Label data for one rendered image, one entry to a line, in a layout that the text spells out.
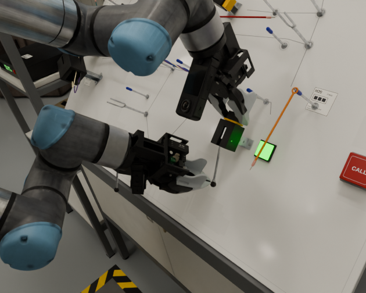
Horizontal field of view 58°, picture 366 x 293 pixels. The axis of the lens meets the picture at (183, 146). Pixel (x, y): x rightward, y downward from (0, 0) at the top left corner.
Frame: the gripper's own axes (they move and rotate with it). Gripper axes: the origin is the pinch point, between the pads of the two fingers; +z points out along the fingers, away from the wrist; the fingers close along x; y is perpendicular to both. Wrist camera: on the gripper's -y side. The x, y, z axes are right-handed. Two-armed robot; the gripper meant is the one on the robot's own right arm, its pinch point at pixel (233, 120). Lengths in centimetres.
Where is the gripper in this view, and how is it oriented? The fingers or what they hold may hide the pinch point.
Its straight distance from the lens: 71.6
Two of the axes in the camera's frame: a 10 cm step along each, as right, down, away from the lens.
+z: 4.2, 5.7, 7.0
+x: -6.6, -3.3, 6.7
